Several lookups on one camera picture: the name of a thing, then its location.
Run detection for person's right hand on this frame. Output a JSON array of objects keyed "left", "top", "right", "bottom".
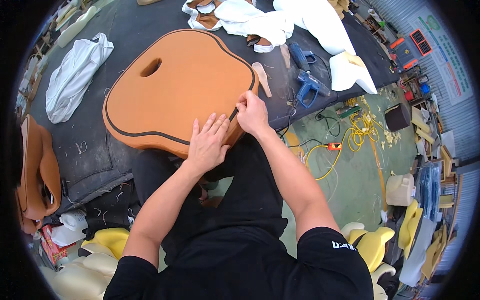
[{"left": 235, "top": 90, "right": 271, "bottom": 137}]

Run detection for person's left hand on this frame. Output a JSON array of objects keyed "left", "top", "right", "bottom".
[{"left": 186, "top": 112, "right": 231, "bottom": 174}]

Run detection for orange seat cushion black piping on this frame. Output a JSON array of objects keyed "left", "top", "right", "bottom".
[{"left": 102, "top": 29, "right": 260, "bottom": 160}]

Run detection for large wooden spatula tool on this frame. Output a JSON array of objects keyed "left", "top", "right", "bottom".
[{"left": 252, "top": 62, "right": 272, "bottom": 98}]

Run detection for blue heat gun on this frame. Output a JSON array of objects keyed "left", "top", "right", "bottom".
[{"left": 296, "top": 69, "right": 331, "bottom": 109}]

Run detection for blue pneumatic stapler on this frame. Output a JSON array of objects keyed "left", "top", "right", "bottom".
[{"left": 288, "top": 41, "right": 317, "bottom": 74}]

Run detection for person's legs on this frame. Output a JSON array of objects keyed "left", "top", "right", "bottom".
[{"left": 131, "top": 133, "right": 289, "bottom": 265}]

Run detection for large white tan seat cover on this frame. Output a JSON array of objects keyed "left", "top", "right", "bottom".
[{"left": 214, "top": 0, "right": 295, "bottom": 53}]

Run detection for small white tan seat cover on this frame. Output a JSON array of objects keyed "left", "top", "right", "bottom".
[{"left": 182, "top": 0, "right": 226, "bottom": 32}]

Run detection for green power strip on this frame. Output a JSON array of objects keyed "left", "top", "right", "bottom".
[{"left": 336, "top": 105, "right": 362, "bottom": 119}]

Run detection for small notched white foam block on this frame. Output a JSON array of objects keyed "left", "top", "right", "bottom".
[{"left": 329, "top": 51, "right": 378, "bottom": 95}]

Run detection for large white foam block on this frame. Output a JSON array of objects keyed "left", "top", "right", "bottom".
[{"left": 273, "top": 0, "right": 356, "bottom": 56}]

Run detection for dark brown stool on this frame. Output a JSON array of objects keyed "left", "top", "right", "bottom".
[{"left": 384, "top": 102, "right": 412, "bottom": 132}]

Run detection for person's body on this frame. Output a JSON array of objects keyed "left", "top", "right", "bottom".
[{"left": 103, "top": 224, "right": 374, "bottom": 300}]

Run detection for black felt table mat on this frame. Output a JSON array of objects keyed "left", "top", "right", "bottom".
[{"left": 29, "top": 0, "right": 400, "bottom": 215}]

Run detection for black fabric heap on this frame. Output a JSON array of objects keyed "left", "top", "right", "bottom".
[{"left": 83, "top": 183, "right": 142, "bottom": 241}]

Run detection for white fabric seat cover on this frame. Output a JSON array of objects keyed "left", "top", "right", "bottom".
[{"left": 45, "top": 32, "right": 115, "bottom": 124}]

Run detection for orange grey machine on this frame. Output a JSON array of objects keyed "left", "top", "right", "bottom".
[{"left": 390, "top": 29, "right": 434, "bottom": 72}]

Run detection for cream plastic canister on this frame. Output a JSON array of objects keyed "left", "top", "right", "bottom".
[{"left": 385, "top": 173, "right": 416, "bottom": 207}]

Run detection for long cream foam piece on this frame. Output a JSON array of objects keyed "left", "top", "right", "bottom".
[{"left": 57, "top": 5, "right": 98, "bottom": 49}]

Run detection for cluttered wooden shelf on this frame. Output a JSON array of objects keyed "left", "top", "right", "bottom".
[{"left": 397, "top": 67, "right": 459, "bottom": 182}]

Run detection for yellow foam seat cushion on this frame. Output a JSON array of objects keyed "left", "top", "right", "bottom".
[{"left": 80, "top": 227, "right": 130, "bottom": 260}]

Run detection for yellow cream foam seat parts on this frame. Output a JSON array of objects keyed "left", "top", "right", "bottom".
[{"left": 340, "top": 222, "right": 397, "bottom": 300}]

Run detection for white plastic bottle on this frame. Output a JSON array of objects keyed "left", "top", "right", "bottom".
[{"left": 59, "top": 209, "right": 89, "bottom": 232}]

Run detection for yellow foam seat stack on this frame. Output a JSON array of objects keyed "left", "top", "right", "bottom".
[{"left": 398, "top": 199, "right": 424, "bottom": 259}]

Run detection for blue plastic wrapped bundle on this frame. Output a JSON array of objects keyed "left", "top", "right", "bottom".
[{"left": 419, "top": 162, "right": 442, "bottom": 223}]

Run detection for wooden rack with foam parts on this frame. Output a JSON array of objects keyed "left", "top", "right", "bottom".
[{"left": 16, "top": 37, "right": 50, "bottom": 118}]

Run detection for orange leather seat cover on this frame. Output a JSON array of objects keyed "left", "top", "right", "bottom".
[{"left": 16, "top": 114, "right": 62, "bottom": 235}]

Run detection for white plastic jug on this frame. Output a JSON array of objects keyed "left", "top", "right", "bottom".
[{"left": 50, "top": 225, "right": 86, "bottom": 247}]

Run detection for grey foam sheet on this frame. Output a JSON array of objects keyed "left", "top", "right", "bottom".
[{"left": 399, "top": 217, "right": 438, "bottom": 288}]

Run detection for heap of cream foam cushions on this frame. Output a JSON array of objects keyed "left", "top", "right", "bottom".
[{"left": 39, "top": 252, "right": 119, "bottom": 300}]

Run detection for red cardboard box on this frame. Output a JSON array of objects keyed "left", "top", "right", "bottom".
[{"left": 40, "top": 224, "right": 76, "bottom": 265}]

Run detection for black power cable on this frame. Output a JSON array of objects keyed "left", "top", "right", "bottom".
[{"left": 277, "top": 54, "right": 342, "bottom": 140}]

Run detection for yellow cable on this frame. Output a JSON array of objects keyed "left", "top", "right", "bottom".
[{"left": 305, "top": 95, "right": 380, "bottom": 181}]

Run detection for wall poster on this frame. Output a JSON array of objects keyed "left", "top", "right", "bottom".
[{"left": 409, "top": 15, "right": 474, "bottom": 106}]

